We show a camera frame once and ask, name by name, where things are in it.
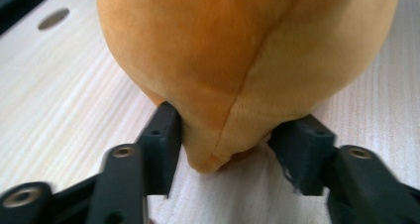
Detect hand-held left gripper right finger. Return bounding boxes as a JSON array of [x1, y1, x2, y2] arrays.
[[268, 114, 338, 196]]

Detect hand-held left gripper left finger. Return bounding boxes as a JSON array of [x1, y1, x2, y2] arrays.
[[137, 101, 182, 198]]

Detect orange plush toy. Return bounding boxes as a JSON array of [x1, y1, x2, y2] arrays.
[[95, 0, 403, 174]]

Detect round table cable hole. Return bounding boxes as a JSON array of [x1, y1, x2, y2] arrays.
[[37, 7, 70, 32]]

